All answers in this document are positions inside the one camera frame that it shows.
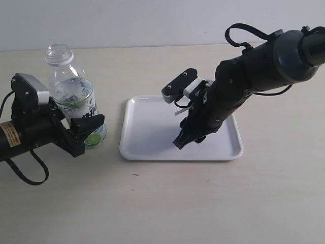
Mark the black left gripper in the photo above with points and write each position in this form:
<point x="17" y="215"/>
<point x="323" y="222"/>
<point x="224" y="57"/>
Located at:
<point x="40" y="125"/>

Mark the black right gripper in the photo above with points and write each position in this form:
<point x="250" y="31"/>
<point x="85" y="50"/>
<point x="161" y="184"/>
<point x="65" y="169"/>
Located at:
<point x="216" y="103"/>

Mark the clear plastic drink bottle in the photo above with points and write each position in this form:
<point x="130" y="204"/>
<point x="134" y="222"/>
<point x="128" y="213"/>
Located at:
<point x="69" y="85"/>

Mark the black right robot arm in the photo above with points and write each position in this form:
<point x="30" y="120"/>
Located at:
<point x="284" y="59"/>

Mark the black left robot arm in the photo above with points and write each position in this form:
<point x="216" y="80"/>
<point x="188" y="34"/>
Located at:
<point x="9" y="138"/>

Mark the white rectangular plastic tray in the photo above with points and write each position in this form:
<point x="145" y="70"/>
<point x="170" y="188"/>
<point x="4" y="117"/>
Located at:
<point x="150" y="127"/>

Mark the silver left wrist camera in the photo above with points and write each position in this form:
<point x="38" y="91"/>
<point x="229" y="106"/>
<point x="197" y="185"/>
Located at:
<point x="36" y="88"/>

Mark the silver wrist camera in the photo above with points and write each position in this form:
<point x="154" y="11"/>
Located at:
<point x="187" y="84"/>
<point x="36" y="88"/>

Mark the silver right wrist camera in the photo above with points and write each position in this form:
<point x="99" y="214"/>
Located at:
<point x="187" y="84"/>

